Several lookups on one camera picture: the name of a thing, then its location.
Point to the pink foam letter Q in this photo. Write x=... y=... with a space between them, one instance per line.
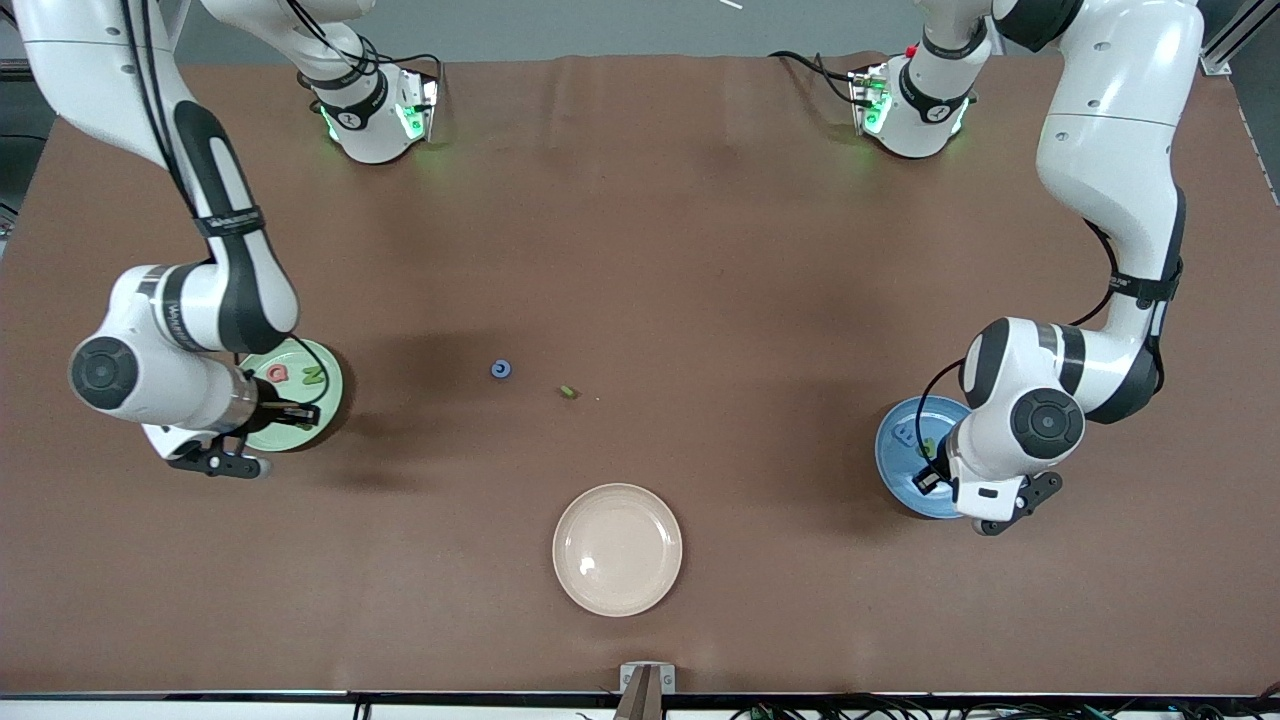
x=272 y=373

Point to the green foam letter N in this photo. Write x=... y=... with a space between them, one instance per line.
x=313 y=376

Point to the blue foam letter m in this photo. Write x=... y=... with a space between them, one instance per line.
x=905 y=435

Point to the blue foam letter G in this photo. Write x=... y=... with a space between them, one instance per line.
x=497 y=369

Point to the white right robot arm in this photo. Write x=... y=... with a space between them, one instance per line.
x=90 y=70

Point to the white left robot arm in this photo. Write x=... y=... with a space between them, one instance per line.
x=1110 y=150

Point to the light green plate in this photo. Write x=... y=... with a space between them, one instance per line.
x=300 y=440

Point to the blue plate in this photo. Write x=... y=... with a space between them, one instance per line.
x=895 y=470

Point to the brown table mat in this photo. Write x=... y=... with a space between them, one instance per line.
x=700 y=620

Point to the beige plate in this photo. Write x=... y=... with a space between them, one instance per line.
x=617 y=550

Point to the white table edge rail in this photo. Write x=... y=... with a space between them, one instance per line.
x=200 y=708

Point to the metal camera pole bracket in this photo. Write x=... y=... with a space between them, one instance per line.
x=647 y=690

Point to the aluminium frame profile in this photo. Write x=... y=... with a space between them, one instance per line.
x=1225 y=55

